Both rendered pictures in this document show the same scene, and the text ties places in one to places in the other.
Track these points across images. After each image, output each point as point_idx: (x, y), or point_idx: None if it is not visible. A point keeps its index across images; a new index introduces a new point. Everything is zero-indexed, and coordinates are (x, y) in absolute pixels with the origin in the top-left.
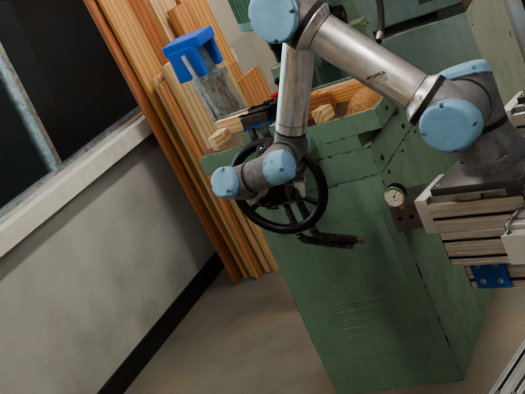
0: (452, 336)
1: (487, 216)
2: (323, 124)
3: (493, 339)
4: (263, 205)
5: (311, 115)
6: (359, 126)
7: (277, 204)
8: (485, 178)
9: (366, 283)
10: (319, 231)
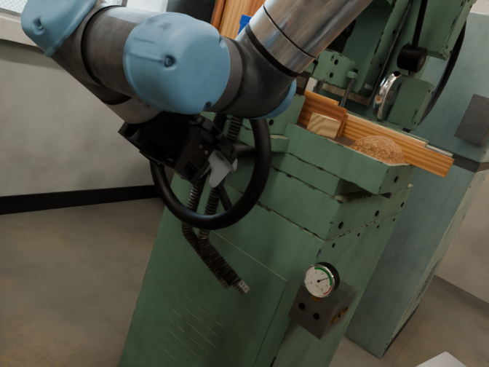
0: None
1: None
2: (314, 135)
3: None
4: (126, 137)
5: (308, 120)
6: (352, 170)
7: (156, 159)
8: None
9: (214, 322)
10: (208, 240)
